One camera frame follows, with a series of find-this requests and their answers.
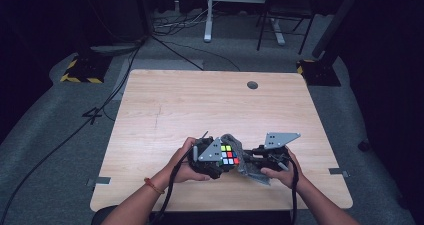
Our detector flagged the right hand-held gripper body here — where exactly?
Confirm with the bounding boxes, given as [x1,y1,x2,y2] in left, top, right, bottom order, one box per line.
[254,132,302,173]

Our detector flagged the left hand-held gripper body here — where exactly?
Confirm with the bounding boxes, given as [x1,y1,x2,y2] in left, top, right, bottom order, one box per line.
[188,130,223,180]

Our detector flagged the grey cloth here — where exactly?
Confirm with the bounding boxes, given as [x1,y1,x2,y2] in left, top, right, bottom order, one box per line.
[220,133,272,186]

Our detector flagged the multicoloured puzzle cube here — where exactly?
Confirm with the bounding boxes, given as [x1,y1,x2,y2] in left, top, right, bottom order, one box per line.
[219,144,241,167]

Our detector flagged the person's left hand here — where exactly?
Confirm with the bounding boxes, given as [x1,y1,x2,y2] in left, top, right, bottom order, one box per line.
[166,137,212,184]

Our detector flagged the person's right hand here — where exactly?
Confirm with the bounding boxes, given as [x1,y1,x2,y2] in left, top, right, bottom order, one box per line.
[260,147,305,190]

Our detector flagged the person's dark clothing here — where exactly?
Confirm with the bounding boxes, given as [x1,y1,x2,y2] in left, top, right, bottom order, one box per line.
[91,204,294,225]

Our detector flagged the grey tape piece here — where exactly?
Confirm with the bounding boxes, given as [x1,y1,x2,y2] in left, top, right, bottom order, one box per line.
[85,176,112,188]
[328,167,351,179]

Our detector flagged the black caster wheel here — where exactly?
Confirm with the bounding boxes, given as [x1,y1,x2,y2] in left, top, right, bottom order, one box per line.
[358,138,372,153]

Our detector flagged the black yellow striped stand base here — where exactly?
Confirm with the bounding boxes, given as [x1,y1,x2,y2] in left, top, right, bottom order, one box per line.
[296,58,342,87]
[59,53,113,84]

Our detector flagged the black chair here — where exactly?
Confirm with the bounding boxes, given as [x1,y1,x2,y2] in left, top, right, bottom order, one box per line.
[255,0,317,55]

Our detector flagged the grey slanted stand pole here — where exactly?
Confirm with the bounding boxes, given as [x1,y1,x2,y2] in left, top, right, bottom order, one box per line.
[311,0,365,60]

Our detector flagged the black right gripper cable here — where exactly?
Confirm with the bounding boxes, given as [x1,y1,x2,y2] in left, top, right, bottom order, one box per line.
[289,158,300,225]

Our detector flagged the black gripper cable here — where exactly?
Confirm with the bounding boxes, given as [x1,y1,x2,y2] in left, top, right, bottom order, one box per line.
[149,146,195,225]
[289,158,300,225]

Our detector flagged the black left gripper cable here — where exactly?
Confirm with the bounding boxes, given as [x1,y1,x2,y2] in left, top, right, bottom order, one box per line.
[149,146,195,225]

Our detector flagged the red bracelet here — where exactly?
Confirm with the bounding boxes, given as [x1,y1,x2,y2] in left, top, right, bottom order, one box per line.
[143,177,166,195]

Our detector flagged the thin black floor cable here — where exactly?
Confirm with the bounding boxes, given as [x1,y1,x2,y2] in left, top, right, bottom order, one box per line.
[151,34,242,72]

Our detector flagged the long black floor cable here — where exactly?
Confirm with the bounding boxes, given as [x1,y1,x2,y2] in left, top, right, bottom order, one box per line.
[0,41,145,216]

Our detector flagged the white desk frame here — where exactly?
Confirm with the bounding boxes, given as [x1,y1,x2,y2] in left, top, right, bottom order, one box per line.
[203,0,287,47]

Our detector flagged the bundle of floor cables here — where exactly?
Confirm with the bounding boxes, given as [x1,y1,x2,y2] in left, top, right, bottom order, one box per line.
[152,4,209,37]

